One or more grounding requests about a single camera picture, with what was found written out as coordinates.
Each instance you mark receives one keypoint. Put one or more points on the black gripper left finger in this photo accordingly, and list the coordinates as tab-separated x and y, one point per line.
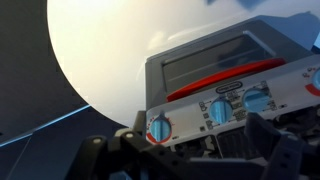
133	156

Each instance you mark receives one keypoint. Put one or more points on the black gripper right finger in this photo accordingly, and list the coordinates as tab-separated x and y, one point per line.
286	156

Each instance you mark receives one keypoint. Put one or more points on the blue oven knob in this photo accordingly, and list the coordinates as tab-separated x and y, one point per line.
220	111
160	129
317	80
256	100

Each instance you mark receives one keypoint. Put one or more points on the black stovetop burner grate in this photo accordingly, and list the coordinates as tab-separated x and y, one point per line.
230	143

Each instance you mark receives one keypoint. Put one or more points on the grey toy oven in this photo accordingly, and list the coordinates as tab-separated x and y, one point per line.
186	116

